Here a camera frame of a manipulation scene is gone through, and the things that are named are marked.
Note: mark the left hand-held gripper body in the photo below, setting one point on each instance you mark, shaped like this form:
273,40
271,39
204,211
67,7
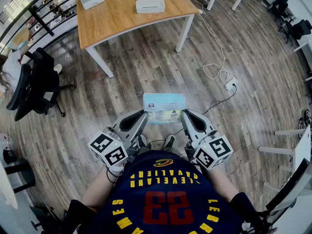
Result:
108,152

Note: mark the wooden table with white legs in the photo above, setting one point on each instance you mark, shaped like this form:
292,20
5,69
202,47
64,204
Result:
122,16

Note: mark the person's shoe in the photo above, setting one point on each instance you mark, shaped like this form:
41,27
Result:
143,140
169,140
58,68

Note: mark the person's right forearm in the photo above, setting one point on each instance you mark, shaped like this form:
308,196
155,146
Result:
224,184

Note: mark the person's black sleeve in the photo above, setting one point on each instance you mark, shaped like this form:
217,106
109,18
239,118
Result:
80,216
246,208

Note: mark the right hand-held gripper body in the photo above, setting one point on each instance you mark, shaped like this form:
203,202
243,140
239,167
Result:
214,152

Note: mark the black chairs group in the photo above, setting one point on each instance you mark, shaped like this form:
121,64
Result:
292,25

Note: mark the person's left shoe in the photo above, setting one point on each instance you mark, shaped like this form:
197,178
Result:
143,140

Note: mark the person's right shoe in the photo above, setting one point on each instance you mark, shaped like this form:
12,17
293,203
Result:
169,140

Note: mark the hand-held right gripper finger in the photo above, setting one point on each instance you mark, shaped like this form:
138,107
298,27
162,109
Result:
188,127
198,122

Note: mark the black wristband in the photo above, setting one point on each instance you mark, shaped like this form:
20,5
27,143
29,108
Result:
108,177

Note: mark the person's olive trousers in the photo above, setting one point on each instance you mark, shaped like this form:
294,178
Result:
146,151

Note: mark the white power strip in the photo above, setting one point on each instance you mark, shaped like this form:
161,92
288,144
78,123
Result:
231,83
202,11

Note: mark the black monitor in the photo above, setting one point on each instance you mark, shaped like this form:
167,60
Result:
287,191

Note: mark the white tissue box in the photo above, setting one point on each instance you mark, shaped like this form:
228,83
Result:
150,5

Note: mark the person's black right sleeve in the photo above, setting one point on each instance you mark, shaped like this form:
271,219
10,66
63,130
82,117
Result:
246,208

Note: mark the light blue tissue pack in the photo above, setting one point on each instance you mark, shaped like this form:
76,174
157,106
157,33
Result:
163,103

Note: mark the person's black left sleeve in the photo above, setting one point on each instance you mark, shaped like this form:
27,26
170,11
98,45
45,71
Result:
80,216

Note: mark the white counter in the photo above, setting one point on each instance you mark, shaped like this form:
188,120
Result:
7,189

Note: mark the round wooden table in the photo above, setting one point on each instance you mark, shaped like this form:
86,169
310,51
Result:
22,35

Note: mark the navy jersey with yellow print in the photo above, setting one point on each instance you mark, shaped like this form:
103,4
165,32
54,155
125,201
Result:
161,179

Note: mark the black office chair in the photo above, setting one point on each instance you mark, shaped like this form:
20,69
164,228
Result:
36,86

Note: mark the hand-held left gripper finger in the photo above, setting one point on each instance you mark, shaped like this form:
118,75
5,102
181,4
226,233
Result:
140,128
130,121

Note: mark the person's left forearm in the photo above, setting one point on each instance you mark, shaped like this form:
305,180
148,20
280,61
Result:
97,191

